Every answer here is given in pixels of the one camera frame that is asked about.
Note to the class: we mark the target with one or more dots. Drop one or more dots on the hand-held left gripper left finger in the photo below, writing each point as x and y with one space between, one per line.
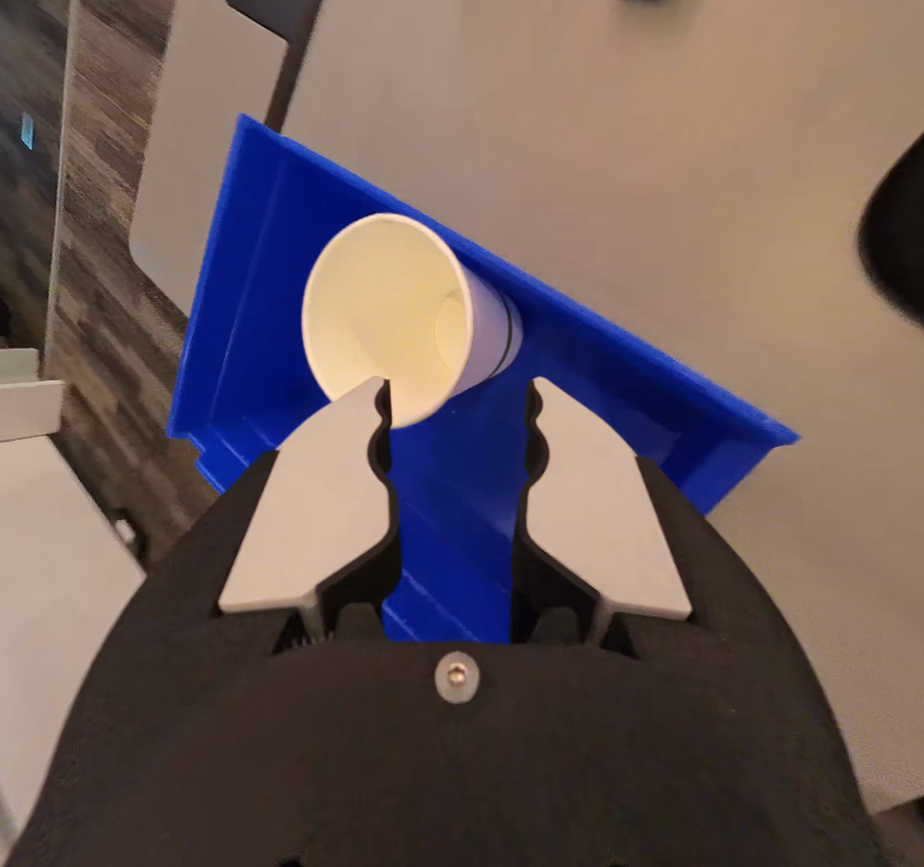
317 520

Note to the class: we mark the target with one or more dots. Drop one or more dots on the black textured wrist pad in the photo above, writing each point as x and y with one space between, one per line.
899 231

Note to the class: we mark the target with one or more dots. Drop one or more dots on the white low cabinet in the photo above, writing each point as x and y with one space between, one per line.
50 556

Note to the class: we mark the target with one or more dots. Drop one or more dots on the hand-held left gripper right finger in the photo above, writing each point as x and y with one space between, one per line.
599 520

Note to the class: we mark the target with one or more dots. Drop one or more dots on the blue plastic bin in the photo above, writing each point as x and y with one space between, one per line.
252 267

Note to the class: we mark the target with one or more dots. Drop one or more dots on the blue floor tape piece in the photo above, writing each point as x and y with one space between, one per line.
27 130

